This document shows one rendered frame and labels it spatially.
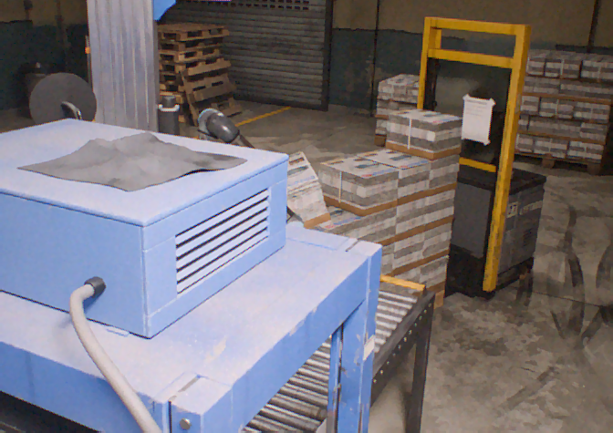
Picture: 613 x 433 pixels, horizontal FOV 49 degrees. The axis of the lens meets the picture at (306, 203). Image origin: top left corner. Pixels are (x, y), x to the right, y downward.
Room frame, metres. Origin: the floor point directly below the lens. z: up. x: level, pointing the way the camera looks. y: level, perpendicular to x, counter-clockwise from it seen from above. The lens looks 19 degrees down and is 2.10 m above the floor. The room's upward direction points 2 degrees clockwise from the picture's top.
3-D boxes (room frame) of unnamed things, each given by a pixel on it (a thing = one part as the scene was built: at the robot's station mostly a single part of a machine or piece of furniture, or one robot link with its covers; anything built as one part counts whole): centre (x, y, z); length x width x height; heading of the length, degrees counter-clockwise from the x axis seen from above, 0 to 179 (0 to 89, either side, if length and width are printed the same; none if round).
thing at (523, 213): (4.66, -1.30, 0.40); 0.69 x 0.55 x 0.80; 44
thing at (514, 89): (4.17, -1.26, 0.97); 0.09 x 0.09 x 1.75; 44
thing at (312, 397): (1.92, 0.08, 0.77); 0.47 x 0.05 x 0.05; 64
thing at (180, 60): (10.11, 1.95, 0.65); 1.33 x 0.94 x 1.30; 158
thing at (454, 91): (4.42, -1.05, 1.28); 0.57 x 0.01 x 0.65; 44
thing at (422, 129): (4.11, -0.72, 0.65); 0.39 x 0.30 x 1.29; 44
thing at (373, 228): (3.61, -0.20, 0.42); 1.17 x 0.39 x 0.83; 134
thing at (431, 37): (4.64, -0.81, 0.97); 0.09 x 0.09 x 1.75; 44
